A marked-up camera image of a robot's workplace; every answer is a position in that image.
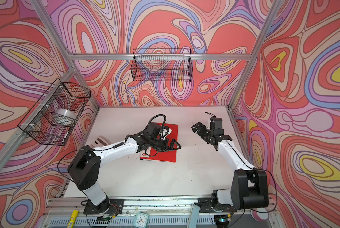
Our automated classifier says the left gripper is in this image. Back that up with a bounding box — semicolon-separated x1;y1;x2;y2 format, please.
148;138;181;153

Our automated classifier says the red folder with black interior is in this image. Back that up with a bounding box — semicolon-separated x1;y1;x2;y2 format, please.
140;124;179;163

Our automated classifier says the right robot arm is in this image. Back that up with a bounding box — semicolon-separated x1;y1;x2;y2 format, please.
191;122;269;210

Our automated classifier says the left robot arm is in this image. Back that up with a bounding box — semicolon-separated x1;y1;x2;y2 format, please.
67;134;181;214

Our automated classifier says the white calculator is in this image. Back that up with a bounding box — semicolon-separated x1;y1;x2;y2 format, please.
90;136;110;150

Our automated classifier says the small teal clock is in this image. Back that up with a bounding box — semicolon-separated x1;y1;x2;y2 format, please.
133;212;150;228

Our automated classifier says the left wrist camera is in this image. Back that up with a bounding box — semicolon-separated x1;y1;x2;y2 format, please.
143;123;172;139

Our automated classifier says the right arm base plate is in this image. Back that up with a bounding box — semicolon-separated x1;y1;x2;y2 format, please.
195;197;237;214

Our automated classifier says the black wire basket back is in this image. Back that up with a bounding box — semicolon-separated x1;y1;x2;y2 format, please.
131;48;193;82

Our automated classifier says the black wire basket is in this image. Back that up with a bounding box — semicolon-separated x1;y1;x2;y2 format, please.
131;48;193;82
18;79;91;146

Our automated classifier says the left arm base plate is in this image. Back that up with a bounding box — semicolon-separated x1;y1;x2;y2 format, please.
81;198;124;215

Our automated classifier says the black wire basket left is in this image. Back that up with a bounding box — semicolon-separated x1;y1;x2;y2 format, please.
18;79;91;146

